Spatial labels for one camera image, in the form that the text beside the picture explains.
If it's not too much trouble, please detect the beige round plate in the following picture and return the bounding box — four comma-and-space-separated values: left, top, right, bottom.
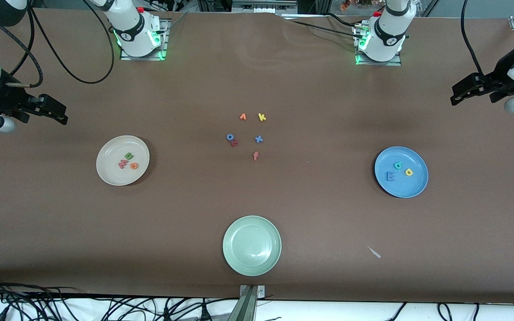
96, 135, 150, 186

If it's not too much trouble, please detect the blue round plate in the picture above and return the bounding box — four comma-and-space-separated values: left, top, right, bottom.
374, 146, 429, 198

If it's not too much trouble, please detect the grey metal box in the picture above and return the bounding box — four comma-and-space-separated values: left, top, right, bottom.
232, 0, 298, 14

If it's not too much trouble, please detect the green round plate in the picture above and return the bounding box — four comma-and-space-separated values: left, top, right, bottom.
222, 215, 282, 277

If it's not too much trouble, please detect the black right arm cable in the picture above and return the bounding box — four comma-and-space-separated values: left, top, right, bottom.
0, 0, 116, 89

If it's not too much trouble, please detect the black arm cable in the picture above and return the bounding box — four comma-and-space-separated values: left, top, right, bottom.
461, 0, 484, 77
0, 0, 116, 89

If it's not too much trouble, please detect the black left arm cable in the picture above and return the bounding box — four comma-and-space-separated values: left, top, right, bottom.
461, 0, 484, 77

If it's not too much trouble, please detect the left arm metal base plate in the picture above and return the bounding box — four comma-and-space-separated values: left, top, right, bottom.
354, 25, 402, 67

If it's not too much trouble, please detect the thin black base cable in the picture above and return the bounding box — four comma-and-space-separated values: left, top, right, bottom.
290, 13, 369, 41

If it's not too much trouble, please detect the black floor cable bundle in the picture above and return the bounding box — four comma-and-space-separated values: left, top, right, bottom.
0, 274, 240, 321

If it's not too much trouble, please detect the grey metal camera post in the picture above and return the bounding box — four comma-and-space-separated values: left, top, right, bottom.
228, 284, 266, 321

